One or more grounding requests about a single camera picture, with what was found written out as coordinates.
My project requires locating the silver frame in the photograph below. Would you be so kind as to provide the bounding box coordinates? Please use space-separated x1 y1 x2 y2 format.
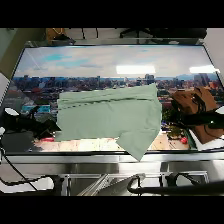
0 38 224 197

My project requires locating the brown cardboard box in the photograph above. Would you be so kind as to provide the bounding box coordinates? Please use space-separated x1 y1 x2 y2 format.
44 27 68 44

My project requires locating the black cable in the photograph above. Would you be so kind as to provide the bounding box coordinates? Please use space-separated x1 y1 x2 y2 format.
0 141 39 193
126 175 224 197

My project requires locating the pale green T-shirt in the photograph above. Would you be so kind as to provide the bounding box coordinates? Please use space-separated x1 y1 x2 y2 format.
54 83 163 162

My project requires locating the brown garment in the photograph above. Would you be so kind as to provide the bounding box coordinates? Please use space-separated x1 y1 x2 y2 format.
170 86 224 145

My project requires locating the white garment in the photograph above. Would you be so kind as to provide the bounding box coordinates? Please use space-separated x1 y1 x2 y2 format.
187 128 224 152

